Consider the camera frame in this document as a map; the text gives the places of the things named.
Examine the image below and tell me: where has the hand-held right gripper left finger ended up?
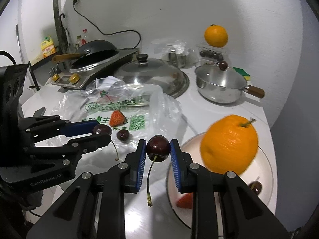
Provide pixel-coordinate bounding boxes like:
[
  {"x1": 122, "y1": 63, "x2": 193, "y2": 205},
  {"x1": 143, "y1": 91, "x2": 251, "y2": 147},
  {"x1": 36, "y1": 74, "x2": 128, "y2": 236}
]
[{"x1": 26, "y1": 139, "x2": 147, "y2": 239}]

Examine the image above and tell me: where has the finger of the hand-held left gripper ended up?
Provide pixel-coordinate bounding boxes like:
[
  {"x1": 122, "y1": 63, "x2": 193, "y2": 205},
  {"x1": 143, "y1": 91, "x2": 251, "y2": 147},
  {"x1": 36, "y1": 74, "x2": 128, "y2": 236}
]
[
  {"x1": 19, "y1": 115, "x2": 100, "y2": 140},
  {"x1": 24, "y1": 133, "x2": 112, "y2": 163}
]

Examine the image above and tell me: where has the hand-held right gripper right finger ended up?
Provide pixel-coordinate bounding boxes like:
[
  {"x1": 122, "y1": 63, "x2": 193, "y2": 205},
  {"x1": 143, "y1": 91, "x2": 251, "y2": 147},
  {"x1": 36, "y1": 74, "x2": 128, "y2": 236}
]
[{"x1": 170, "y1": 138, "x2": 291, "y2": 239}]

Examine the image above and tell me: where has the dark red cherry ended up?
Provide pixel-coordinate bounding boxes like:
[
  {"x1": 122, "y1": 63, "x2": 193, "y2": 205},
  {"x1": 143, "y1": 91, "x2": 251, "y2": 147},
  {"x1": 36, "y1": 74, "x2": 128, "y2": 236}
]
[
  {"x1": 117, "y1": 129, "x2": 130, "y2": 142},
  {"x1": 249, "y1": 181, "x2": 263, "y2": 196},
  {"x1": 146, "y1": 134, "x2": 171, "y2": 207},
  {"x1": 93, "y1": 124, "x2": 119, "y2": 162}
]

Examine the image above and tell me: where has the clear printed plastic bag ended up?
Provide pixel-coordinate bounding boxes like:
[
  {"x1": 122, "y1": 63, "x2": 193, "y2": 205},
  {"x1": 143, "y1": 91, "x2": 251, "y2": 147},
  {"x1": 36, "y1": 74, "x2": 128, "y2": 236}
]
[{"x1": 51, "y1": 76, "x2": 183, "y2": 160}]

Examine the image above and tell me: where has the red strawberry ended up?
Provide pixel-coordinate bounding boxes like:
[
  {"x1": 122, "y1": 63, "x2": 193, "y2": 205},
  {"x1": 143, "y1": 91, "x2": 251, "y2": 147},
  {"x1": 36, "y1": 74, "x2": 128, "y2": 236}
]
[
  {"x1": 176, "y1": 192, "x2": 194, "y2": 209},
  {"x1": 110, "y1": 110, "x2": 126, "y2": 127}
]

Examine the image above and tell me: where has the large orange with stem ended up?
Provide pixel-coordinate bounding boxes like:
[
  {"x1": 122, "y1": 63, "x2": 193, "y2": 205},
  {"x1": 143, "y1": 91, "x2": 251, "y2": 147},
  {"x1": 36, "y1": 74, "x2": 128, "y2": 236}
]
[{"x1": 200, "y1": 115, "x2": 259, "y2": 176}]

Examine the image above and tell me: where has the white round plate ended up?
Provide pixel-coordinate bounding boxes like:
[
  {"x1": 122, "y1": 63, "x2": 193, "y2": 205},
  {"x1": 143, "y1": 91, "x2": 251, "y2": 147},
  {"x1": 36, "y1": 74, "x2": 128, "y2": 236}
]
[{"x1": 166, "y1": 132, "x2": 275, "y2": 237}]

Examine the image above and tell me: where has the black shelf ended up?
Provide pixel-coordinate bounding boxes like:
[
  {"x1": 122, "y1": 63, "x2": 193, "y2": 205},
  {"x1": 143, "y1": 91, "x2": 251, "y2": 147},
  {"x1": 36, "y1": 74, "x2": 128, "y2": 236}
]
[{"x1": 27, "y1": 55, "x2": 60, "y2": 92}]

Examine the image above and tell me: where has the induction cooker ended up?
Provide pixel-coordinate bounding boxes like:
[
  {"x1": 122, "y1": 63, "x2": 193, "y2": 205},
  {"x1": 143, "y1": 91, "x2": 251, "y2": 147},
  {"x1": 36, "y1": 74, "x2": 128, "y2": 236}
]
[{"x1": 51, "y1": 48, "x2": 139, "y2": 90}]

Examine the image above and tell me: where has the yellow detergent bottle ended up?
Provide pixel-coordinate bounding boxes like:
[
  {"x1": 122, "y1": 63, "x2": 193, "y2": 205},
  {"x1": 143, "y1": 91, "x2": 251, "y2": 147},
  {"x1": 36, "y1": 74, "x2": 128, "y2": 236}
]
[{"x1": 40, "y1": 36, "x2": 56, "y2": 58}]

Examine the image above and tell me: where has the black wok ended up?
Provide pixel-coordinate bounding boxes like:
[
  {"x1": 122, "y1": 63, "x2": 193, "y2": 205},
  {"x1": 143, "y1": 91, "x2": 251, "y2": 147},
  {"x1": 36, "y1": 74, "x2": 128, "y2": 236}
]
[{"x1": 52, "y1": 40, "x2": 119, "y2": 64}]

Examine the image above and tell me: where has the large steel wok lid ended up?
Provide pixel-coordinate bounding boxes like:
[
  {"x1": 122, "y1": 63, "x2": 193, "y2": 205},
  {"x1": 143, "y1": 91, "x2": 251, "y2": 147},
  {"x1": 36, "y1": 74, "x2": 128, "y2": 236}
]
[{"x1": 113, "y1": 53, "x2": 190, "y2": 99}]

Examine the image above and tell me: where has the grey vertical pipe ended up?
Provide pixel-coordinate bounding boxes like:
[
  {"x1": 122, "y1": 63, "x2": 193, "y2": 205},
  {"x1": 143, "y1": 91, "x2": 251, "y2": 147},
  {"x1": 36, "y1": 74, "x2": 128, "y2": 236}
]
[{"x1": 52, "y1": 0, "x2": 69, "y2": 72}]

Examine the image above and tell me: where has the glass saucepan lid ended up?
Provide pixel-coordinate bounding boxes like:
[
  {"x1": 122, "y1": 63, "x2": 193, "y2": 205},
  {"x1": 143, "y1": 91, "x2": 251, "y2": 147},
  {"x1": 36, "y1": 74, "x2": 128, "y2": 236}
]
[{"x1": 195, "y1": 60, "x2": 246, "y2": 89}]

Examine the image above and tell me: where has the small steel cup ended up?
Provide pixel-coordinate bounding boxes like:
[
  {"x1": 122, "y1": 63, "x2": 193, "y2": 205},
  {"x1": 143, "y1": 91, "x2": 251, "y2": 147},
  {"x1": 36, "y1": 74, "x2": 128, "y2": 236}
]
[{"x1": 168, "y1": 50, "x2": 187, "y2": 68}]

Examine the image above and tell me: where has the yellow green sponge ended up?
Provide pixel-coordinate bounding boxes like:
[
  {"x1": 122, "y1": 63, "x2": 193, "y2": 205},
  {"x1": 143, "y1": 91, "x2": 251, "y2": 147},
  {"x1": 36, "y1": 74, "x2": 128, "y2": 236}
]
[{"x1": 233, "y1": 67, "x2": 251, "y2": 81}]

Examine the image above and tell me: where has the row of dark cherries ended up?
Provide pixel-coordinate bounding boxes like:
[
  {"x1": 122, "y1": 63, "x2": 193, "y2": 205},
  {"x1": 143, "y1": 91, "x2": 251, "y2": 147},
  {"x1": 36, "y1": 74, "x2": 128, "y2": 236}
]
[{"x1": 200, "y1": 50, "x2": 225, "y2": 60}]

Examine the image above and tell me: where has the crumpled clear plastic wrap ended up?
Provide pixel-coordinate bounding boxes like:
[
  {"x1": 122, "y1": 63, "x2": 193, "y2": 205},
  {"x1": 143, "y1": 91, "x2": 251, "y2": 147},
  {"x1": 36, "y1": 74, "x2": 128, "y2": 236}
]
[{"x1": 152, "y1": 39, "x2": 195, "y2": 55}]

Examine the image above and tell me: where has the clear plastic box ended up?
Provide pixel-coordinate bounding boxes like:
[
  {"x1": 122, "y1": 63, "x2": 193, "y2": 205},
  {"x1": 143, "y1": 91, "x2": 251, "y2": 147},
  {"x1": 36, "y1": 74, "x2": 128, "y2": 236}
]
[{"x1": 196, "y1": 43, "x2": 229, "y2": 66}]

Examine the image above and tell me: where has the small orange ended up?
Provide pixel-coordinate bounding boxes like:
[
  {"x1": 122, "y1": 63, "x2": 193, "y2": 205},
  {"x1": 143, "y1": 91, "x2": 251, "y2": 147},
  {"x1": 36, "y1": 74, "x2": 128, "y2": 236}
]
[{"x1": 204, "y1": 24, "x2": 229, "y2": 48}]

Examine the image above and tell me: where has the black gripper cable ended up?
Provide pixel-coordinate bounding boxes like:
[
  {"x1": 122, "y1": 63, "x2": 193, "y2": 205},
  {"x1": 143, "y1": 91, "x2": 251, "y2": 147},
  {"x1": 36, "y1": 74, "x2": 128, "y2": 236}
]
[{"x1": 0, "y1": 50, "x2": 16, "y2": 66}]

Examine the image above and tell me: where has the steel saucepan with wooden handle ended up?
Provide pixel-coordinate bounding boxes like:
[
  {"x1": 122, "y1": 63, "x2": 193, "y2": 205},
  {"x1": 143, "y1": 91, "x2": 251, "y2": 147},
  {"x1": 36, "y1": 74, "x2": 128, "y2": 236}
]
[{"x1": 194, "y1": 65, "x2": 265, "y2": 104}]

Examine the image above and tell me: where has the black power cable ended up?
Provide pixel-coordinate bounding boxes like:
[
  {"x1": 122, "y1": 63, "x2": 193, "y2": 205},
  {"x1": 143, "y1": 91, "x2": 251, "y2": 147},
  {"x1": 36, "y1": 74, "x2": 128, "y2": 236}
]
[{"x1": 73, "y1": 1, "x2": 142, "y2": 55}]

